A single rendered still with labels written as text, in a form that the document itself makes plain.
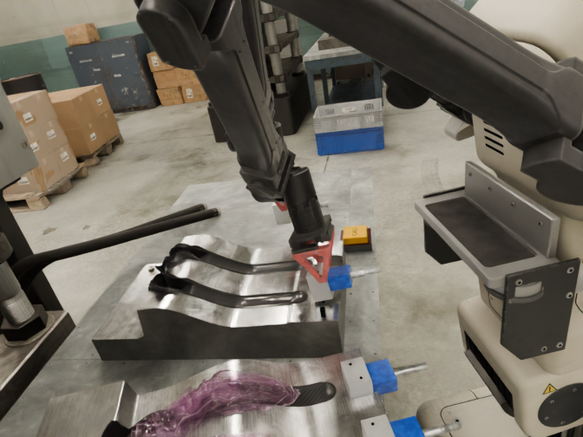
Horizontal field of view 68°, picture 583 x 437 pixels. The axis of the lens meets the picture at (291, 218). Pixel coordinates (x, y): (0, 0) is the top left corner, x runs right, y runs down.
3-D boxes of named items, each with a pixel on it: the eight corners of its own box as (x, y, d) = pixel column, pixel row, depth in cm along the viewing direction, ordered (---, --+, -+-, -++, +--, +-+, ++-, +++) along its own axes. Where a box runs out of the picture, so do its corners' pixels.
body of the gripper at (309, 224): (291, 251, 75) (277, 211, 73) (300, 230, 84) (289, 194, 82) (326, 244, 73) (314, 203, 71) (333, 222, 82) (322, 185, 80)
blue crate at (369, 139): (384, 134, 417) (383, 112, 407) (384, 150, 382) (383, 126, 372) (322, 140, 432) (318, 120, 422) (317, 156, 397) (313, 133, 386)
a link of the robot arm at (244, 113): (186, 16, 31) (233, -98, 34) (115, 4, 32) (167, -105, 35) (276, 205, 72) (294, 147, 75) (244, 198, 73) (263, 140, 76)
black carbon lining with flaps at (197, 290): (315, 264, 95) (309, 228, 91) (307, 315, 81) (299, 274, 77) (169, 273, 102) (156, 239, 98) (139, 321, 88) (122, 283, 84)
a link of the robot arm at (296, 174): (291, 171, 71) (313, 159, 74) (264, 174, 76) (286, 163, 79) (303, 210, 73) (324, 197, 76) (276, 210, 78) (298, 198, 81)
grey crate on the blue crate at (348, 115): (383, 114, 407) (382, 97, 400) (383, 127, 372) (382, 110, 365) (319, 120, 422) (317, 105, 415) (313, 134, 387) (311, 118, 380)
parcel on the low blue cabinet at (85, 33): (101, 40, 703) (95, 21, 689) (90, 43, 674) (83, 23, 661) (80, 44, 713) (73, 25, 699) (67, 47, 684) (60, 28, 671)
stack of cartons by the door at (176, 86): (214, 95, 725) (201, 42, 686) (208, 101, 697) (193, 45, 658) (168, 101, 745) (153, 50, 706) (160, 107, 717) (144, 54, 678)
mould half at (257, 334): (347, 272, 102) (340, 223, 96) (343, 357, 80) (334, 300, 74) (153, 283, 112) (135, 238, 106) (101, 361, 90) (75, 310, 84)
